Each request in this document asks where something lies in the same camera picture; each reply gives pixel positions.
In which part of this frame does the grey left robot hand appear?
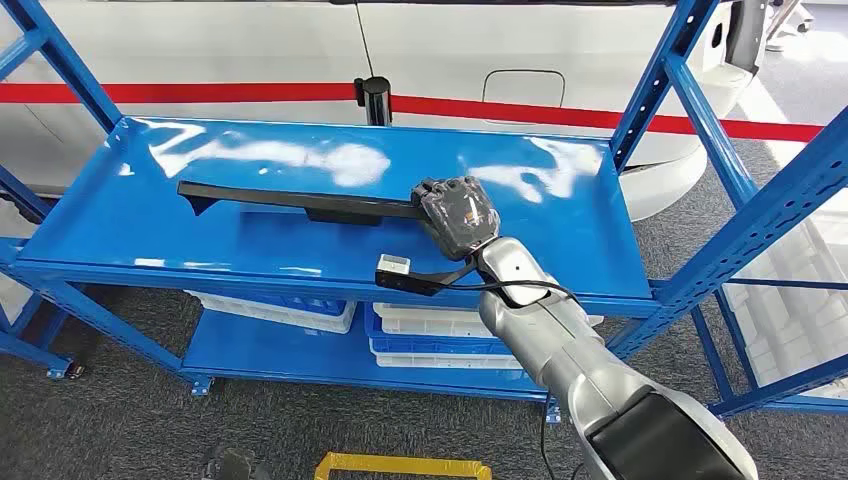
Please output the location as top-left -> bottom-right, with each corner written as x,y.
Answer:
201,447 -> 273,480

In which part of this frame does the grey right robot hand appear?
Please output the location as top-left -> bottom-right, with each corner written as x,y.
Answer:
410,175 -> 501,262

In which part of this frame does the long black plastic part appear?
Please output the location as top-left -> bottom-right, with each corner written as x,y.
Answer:
176,180 -> 432,227

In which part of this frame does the white plastic crate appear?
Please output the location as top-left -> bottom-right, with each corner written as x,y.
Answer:
722,218 -> 848,346
185,290 -> 359,335
369,351 -> 526,370
372,303 -> 604,339
748,317 -> 848,399

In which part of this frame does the red barrier belt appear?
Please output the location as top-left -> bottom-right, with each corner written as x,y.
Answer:
0,82 -> 359,106
390,94 -> 826,144

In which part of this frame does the yellow floor tape square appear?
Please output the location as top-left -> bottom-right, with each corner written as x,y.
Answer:
314,452 -> 493,480

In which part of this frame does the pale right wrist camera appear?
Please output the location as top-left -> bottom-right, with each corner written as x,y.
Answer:
374,253 -> 478,297

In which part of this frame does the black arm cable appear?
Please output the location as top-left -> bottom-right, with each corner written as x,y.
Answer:
430,278 -> 588,480

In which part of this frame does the black stanchion post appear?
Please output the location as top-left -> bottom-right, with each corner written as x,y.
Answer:
353,76 -> 393,127

